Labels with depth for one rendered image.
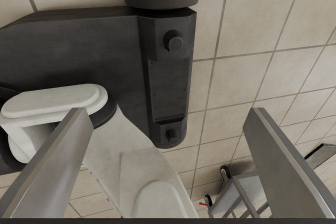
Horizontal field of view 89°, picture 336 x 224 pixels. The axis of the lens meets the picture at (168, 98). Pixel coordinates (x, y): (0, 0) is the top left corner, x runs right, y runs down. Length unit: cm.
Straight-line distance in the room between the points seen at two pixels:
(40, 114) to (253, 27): 77
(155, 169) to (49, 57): 38
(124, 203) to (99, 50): 36
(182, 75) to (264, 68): 55
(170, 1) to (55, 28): 27
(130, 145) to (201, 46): 51
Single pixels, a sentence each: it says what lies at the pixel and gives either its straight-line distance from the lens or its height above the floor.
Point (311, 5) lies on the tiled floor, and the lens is 99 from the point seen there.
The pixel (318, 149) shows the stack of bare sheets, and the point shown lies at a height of 2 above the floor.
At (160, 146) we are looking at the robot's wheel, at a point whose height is 19.
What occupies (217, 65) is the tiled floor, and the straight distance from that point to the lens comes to 81.
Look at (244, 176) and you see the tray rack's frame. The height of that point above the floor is 14.
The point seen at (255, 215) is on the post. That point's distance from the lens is 138.
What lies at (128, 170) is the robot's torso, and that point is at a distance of 29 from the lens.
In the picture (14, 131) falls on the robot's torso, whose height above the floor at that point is 34.
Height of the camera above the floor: 62
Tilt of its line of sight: 50 degrees down
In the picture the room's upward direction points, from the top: 158 degrees clockwise
